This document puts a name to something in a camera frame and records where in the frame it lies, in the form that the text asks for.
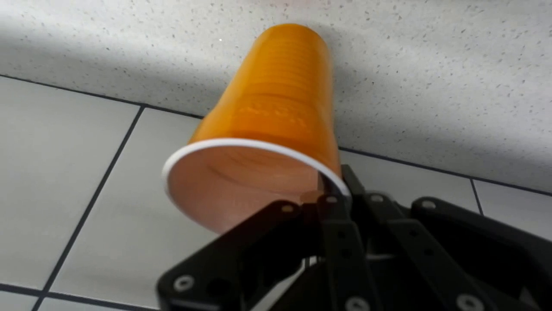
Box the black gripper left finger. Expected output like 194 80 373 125
158 196 344 311

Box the orange plastic cup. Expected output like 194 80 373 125
163 25 349 234

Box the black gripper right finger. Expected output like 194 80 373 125
342 166 552 311

